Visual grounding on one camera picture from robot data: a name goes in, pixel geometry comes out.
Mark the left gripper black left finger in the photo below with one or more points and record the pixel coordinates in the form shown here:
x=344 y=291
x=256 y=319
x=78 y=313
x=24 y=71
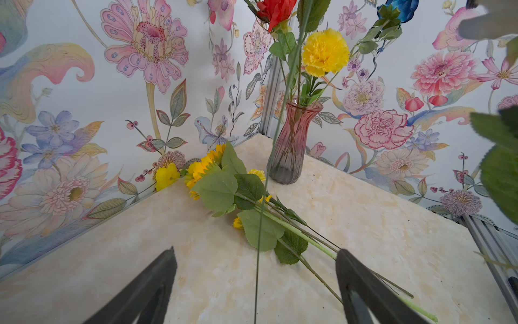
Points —
x=146 y=298

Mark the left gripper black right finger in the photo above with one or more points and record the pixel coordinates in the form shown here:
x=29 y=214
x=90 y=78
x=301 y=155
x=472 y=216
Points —
x=366 y=298

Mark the tall yellow blossom sprig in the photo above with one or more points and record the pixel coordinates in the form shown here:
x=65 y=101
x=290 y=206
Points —
x=166 y=176

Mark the large sunflower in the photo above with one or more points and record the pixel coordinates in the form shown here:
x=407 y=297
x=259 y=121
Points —
x=218 y=177

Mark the yellow carnation flower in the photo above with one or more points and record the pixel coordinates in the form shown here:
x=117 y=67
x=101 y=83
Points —
x=257 y=175

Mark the pink ribbed glass vase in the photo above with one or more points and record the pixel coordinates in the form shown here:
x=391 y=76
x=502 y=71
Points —
x=286 y=161

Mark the right yellow carnation pink vase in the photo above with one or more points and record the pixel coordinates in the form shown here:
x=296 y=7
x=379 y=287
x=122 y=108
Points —
x=324 y=55

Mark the blue rose large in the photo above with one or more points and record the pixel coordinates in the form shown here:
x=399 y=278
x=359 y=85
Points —
x=391 y=16

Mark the red rose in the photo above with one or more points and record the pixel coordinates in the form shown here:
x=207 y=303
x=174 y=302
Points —
x=274 y=12

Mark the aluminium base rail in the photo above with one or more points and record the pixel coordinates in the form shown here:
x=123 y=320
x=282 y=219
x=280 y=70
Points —
x=499 y=251

